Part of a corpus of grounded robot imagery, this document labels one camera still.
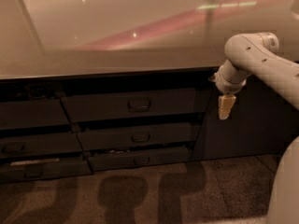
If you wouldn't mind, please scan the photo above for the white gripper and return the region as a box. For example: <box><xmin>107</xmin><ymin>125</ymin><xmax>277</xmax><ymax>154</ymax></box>
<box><xmin>209</xmin><ymin>65</ymin><xmax>246</xmax><ymax>120</ymax></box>

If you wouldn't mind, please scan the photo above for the dark grey cabinet door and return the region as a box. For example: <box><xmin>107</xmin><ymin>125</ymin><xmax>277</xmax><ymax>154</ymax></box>
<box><xmin>192</xmin><ymin>77</ymin><xmax>299</xmax><ymax>161</ymax></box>

